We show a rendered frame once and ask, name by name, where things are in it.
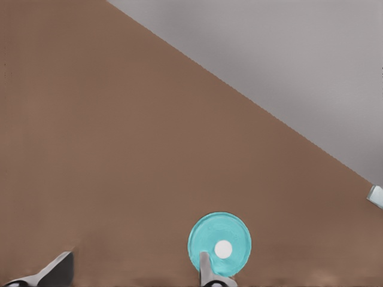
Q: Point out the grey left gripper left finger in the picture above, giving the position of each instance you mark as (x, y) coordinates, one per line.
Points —
(57, 270)

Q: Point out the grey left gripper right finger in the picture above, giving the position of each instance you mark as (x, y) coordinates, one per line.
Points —
(206, 269)

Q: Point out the turquoise pot lid white knob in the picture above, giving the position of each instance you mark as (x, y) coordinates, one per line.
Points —
(221, 236)

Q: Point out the silver frame post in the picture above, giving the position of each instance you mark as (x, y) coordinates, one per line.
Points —
(376, 195)

